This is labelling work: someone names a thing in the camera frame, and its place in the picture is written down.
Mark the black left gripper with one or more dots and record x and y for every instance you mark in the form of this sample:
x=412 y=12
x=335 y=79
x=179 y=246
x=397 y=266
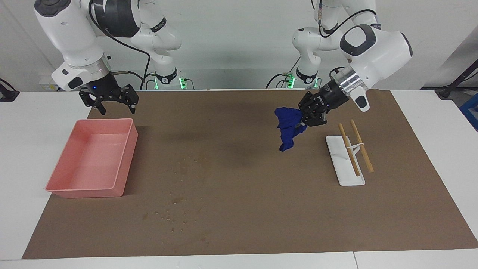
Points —
x=331 y=98

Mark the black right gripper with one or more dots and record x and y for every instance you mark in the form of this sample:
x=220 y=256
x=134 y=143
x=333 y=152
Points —
x=106 y=89

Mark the blue towel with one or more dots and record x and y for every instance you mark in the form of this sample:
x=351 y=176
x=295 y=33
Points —
x=288 y=123

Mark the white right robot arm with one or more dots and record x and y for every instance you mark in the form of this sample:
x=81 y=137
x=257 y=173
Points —
x=74 y=37

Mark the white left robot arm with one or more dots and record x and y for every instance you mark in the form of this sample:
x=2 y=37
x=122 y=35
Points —
x=377 y=41

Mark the wooden rack rod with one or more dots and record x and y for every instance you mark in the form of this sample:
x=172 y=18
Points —
x=351 y=157
x=368 y=160

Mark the white rack with wooden rods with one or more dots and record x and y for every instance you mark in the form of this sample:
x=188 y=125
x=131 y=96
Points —
x=341 y=164

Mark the pink plastic bin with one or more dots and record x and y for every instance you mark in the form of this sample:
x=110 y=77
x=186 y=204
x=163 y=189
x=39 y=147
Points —
x=93 y=160

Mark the brown table mat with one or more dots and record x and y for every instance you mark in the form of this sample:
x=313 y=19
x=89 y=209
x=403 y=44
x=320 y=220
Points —
x=242 y=186

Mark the black stand leg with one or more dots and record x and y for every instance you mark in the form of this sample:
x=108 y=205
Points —
x=457 y=80

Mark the black clamp mount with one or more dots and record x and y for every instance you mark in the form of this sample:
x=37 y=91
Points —
x=7 y=93

